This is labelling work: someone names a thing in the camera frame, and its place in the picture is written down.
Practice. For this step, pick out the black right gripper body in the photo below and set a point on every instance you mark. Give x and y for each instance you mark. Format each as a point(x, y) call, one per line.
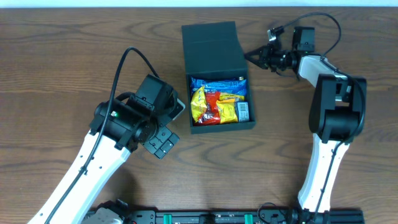
point(278, 58)

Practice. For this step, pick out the yellow candy bag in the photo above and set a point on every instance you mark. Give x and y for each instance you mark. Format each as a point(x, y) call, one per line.
point(230, 96)

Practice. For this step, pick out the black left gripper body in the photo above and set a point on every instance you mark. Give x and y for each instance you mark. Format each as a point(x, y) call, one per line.
point(162, 141)

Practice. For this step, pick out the yellow orange snack packet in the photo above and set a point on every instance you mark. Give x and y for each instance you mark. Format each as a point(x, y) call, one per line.
point(198, 104)

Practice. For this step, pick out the small blue box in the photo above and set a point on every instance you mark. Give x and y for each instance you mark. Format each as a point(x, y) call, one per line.
point(242, 111)

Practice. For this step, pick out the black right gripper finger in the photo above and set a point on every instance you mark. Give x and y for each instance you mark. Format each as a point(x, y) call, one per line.
point(256, 52)
point(258, 62)

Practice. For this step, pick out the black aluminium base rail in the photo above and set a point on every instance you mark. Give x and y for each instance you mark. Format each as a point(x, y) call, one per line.
point(276, 216)

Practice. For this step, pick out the small yellow packet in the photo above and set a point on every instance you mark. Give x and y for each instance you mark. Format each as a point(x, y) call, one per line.
point(227, 111)

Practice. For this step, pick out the red Hacks candy bag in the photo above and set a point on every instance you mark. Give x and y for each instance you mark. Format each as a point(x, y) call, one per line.
point(211, 116)

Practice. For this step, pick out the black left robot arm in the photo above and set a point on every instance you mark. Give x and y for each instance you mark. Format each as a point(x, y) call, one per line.
point(119, 126)

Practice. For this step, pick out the dark green box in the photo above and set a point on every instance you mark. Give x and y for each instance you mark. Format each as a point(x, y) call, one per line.
point(213, 52)

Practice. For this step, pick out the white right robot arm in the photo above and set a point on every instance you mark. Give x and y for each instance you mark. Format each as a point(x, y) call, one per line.
point(336, 116)

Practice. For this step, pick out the blue Oreo cookie pack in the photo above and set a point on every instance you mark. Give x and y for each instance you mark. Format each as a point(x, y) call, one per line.
point(234, 86)

